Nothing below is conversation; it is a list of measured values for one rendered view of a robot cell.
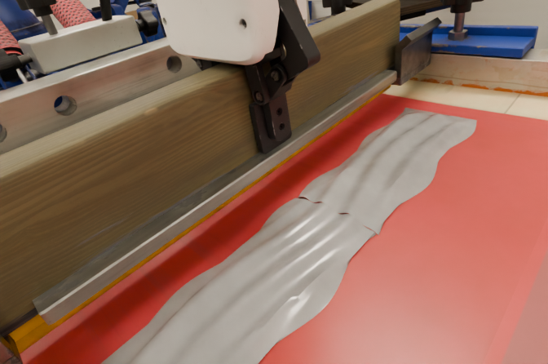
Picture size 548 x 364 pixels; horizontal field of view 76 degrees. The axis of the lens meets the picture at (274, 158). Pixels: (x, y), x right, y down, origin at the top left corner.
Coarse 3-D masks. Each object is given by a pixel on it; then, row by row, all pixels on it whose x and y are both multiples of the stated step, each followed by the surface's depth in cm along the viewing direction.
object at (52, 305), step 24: (384, 72) 36; (360, 96) 32; (312, 120) 29; (336, 120) 30; (288, 144) 26; (240, 168) 25; (264, 168) 25; (216, 192) 23; (168, 216) 21; (192, 216) 21; (144, 240) 20; (168, 240) 21; (96, 264) 19; (120, 264) 19; (72, 288) 18; (96, 288) 18; (48, 312) 17
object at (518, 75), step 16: (432, 64) 40; (448, 64) 39; (464, 64) 38; (480, 64) 37; (496, 64) 36; (512, 64) 35; (528, 64) 34; (544, 64) 33; (416, 80) 43; (432, 80) 41; (448, 80) 40; (464, 80) 39; (480, 80) 38; (496, 80) 37; (512, 80) 36; (528, 80) 35; (544, 80) 34
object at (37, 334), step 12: (360, 108) 37; (324, 132) 33; (276, 168) 30; (240, 192) 27; (192, 228) 25; (156, 252) 23; (108, 288) 21; (72, 312) 20; (60, 324) 20; (24, 336) 18; (36, 336) 19; (24, 348) 19
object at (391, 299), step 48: (192, 240) 25; (240, 240) 24; (384, 240) 22; (144, 288) 22; (384, 288) 19; (432, 288) 19; (480, 288) 18; (48, 336) 20; (96, 336) 20; (288, 336) 18; (336, 336) 17; (384, 336) 17; (432, 336) 17; (480, 336) 16
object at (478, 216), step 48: (384, 96) 40; (336, 144) 33; (480, 144) 29; (528, 144) 28; (288, 192) 28; (432, 192) 25; (480, 192) 24; (528, 192) 24; (432, 240) 21; (480, 240) 21; (528, 240) 20
